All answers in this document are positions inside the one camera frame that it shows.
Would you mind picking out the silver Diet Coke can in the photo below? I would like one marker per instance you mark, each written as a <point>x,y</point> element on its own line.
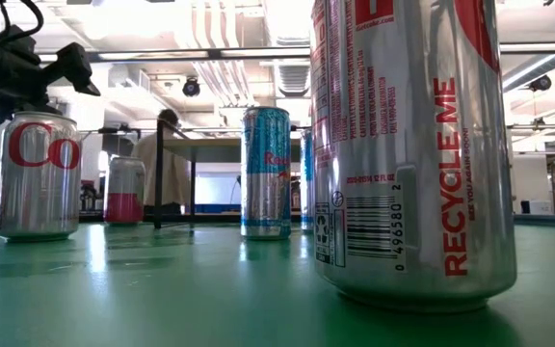
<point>39,193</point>
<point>403,144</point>

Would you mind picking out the red white Spindrift can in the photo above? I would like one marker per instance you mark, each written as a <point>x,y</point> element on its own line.
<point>124,193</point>

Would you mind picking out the black ceiling spotlight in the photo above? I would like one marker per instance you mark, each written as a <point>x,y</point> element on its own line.
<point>541,83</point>
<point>191,88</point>

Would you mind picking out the black overhead light bar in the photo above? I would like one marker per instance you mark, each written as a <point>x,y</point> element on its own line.
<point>215,54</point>

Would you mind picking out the person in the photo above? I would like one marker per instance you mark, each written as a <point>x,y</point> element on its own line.
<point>176,183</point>

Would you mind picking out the blue storage bin row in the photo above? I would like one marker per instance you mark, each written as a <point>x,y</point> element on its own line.
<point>215,208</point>

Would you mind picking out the green table mat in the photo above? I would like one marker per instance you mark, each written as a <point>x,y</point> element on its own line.
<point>162,299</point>

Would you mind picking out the small white box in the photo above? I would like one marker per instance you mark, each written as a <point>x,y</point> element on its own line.
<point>541,207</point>

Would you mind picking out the wooden shelf with black frame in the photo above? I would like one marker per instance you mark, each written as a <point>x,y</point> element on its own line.
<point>210,150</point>

